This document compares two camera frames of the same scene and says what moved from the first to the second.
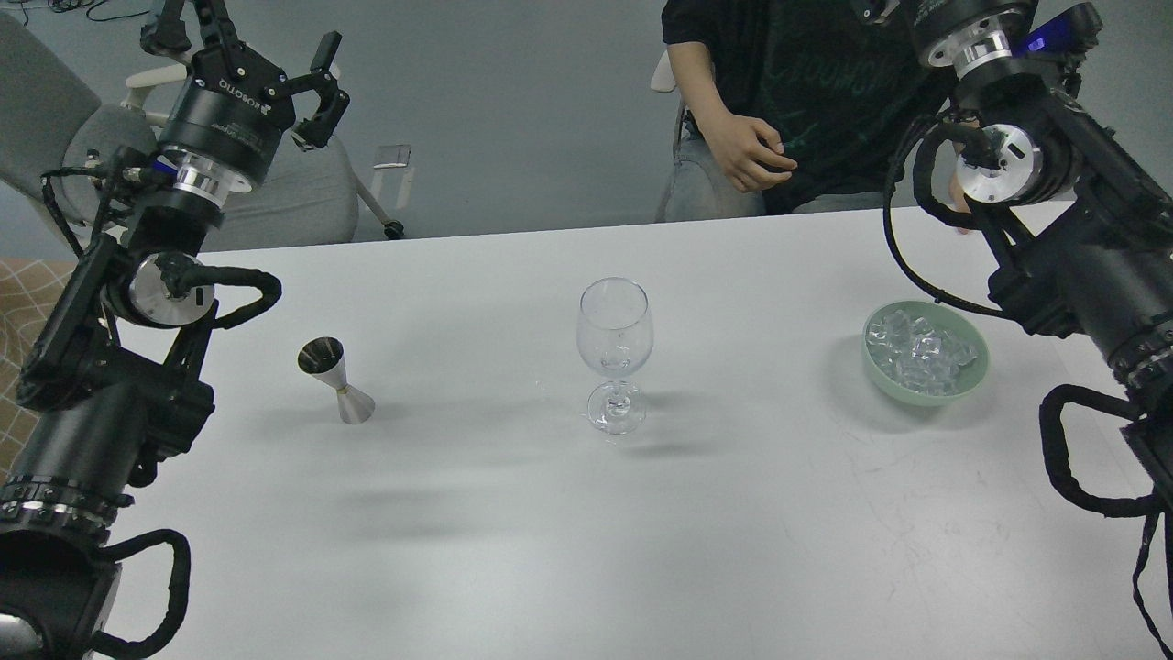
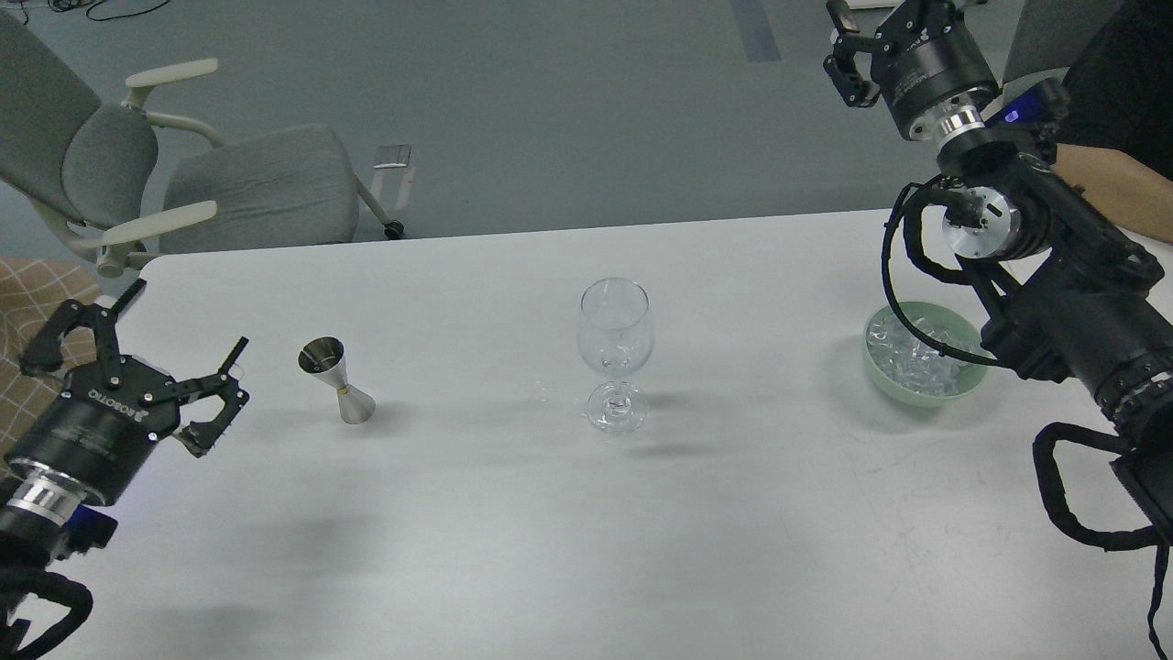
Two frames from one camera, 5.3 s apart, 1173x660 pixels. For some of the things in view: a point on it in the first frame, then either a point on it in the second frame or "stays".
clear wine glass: x=615 y=336 stays
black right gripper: x=966 y=35 → x=924 y=53
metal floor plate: x=393 y=156 stays
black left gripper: x=225 y=122 → x=108 y=413
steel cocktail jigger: x=324 y=357 stays
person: x=790 y=104 → x=1121 y=86
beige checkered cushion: x=29 y=289 stays
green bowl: x=925 y=353 stays
